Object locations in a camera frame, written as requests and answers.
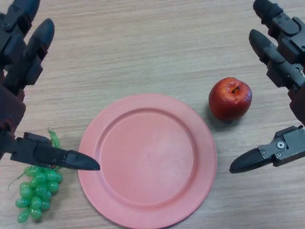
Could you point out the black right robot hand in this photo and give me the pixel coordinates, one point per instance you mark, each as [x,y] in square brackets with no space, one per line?
[288,59]

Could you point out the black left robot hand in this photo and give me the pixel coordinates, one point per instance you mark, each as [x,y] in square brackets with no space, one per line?
[14,71]

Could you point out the red apple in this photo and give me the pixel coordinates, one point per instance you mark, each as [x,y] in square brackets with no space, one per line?
[228,102]

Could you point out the green grapes bunch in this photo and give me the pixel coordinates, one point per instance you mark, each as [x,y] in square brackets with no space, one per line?
[38,183]

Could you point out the pink round plate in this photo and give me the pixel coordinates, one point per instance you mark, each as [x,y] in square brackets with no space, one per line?
[147,155]

